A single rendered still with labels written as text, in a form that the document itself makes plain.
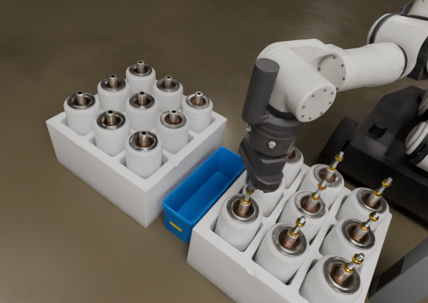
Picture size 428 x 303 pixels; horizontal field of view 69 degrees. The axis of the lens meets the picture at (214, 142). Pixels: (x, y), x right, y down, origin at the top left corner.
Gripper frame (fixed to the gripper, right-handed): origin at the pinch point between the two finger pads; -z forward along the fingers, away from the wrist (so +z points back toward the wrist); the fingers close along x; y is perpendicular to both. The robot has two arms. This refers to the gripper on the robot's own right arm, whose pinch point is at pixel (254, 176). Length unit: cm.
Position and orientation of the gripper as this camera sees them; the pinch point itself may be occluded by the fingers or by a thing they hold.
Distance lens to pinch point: 63.6
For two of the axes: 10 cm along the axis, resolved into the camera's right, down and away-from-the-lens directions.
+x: -2.7, -7.0, 6.6
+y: -9.5, 0.9, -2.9
